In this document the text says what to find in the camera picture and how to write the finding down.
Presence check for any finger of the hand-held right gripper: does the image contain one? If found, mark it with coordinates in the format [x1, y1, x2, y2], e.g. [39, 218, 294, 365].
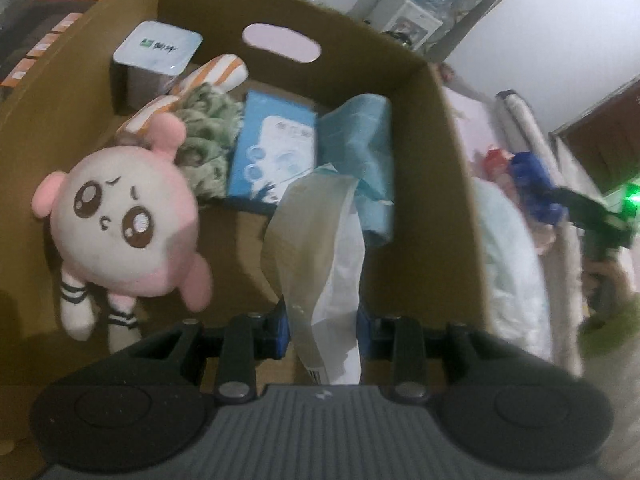
[582, 242, 636, 321]
[550, 186, 633, 248]

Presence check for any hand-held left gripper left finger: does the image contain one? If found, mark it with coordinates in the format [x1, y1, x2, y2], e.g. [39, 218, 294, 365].
[127, 297, 292, 403]

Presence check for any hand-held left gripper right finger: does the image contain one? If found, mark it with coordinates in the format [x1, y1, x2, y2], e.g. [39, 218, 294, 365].
[356, 307, 506, 403]

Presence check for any blue tissue pack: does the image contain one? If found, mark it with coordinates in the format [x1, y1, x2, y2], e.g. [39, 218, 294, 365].
[482, 147, 568, 226]

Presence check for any white plastic packet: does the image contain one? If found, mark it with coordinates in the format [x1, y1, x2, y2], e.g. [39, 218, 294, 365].
[260, 162, 368, 386]

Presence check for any blue white wet wipes pack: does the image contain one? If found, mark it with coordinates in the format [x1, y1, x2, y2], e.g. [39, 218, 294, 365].
[225, 91, 318, 213]

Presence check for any pink plush toy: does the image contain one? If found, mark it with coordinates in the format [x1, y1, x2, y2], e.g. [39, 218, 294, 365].
[31, 111, 213, 356]

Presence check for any brown cardboard box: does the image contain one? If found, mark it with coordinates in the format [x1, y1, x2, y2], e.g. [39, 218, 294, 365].
[0, 0, 493, 396]

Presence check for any green floral cloth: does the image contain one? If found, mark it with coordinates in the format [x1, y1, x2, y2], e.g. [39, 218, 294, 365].
[172, 82, 246, 201]

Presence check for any orange striped towel roll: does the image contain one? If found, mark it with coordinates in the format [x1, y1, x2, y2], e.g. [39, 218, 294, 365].
[115, 54, 249, 146]

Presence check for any white yogurt cup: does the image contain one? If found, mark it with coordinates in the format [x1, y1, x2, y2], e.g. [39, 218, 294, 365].
[111, 21, 203, 111]

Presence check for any brown wooden door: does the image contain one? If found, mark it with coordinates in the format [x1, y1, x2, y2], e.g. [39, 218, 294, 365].
[550, 75, 640, 196]

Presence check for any white plastic bag blue print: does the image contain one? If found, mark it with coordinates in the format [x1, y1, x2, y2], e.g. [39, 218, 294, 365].
[472, 177, 556, 361]

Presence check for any rolled white quilt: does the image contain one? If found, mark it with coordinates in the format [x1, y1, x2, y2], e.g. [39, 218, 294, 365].
[495, 89, 588, 378]

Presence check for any folded grey board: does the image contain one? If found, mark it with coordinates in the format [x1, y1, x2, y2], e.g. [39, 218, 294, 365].
[425, 0, 511, 53]

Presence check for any white water dispenser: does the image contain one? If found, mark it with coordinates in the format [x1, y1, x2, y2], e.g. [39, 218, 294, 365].
[372, 0, 443, 51]

